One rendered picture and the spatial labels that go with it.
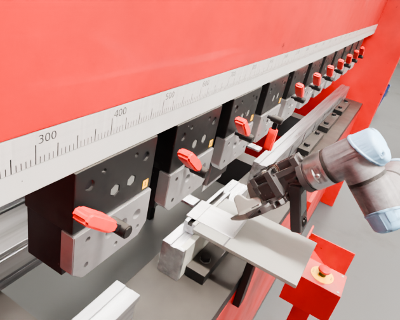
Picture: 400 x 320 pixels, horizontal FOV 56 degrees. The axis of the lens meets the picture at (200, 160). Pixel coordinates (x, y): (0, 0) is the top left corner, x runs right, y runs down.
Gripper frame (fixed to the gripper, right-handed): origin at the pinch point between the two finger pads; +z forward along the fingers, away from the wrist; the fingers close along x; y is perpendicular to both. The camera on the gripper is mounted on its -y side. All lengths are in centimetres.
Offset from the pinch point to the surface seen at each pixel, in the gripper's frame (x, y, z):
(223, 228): 2.7, -0.9, 5.2
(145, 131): 37.0, 24.3, -19.6
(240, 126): 10.7, 18.4, -17.6
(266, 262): 5.8, -10.9, -2.9
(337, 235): -180, -88, 63
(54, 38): 52, 33, -29
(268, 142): -15.8, 10.7, -8.0
